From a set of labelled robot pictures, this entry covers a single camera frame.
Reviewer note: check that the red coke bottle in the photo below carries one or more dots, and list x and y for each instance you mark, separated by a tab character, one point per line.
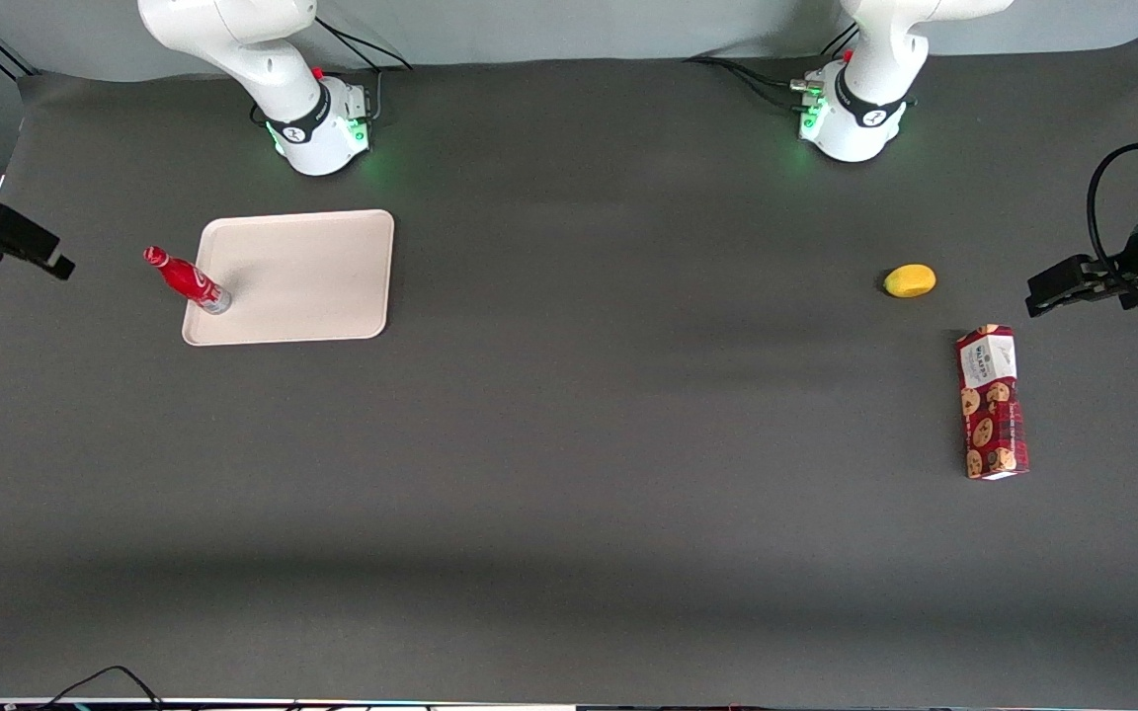
189	281

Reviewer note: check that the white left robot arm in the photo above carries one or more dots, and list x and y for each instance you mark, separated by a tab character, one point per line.
865	114

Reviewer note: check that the beige plastic tray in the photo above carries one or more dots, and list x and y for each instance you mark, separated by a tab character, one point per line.
302	278

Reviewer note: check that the red cookie box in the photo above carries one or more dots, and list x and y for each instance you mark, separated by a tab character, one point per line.
992	405

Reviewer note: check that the dark grey table mat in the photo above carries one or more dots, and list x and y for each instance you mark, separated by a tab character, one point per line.
579	444

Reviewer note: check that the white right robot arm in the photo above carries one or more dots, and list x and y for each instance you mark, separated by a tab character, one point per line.
307	118

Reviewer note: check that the yellow lemon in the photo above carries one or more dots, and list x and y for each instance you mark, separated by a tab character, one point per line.
910	280

